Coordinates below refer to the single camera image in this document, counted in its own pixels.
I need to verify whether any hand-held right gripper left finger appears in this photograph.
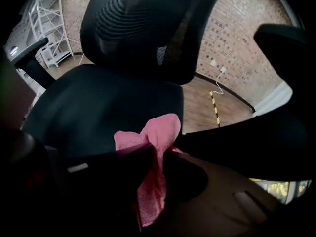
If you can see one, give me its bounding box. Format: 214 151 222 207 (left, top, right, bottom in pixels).
44 143 155 233

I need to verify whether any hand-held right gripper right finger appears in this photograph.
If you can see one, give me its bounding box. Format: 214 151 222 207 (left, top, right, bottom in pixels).
158 151 280 235

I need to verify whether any pink cloth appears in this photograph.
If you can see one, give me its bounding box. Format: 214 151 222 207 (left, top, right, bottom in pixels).
113 113 190 228

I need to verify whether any yellow black striped tape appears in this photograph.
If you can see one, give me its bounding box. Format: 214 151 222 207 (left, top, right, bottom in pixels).
209 90 221 128

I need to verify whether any white metal shelf rack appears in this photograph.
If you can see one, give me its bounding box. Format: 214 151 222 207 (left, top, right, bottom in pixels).
28 0 75 68

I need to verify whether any black chair armrest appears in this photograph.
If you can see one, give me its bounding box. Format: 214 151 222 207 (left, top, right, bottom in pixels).
3 37 54 88
181 23 316 182

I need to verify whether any black mesh chair backrest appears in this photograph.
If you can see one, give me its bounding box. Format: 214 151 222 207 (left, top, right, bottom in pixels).
80 0 232 85

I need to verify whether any white power cable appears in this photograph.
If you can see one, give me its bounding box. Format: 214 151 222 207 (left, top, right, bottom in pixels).
215 72 225 95

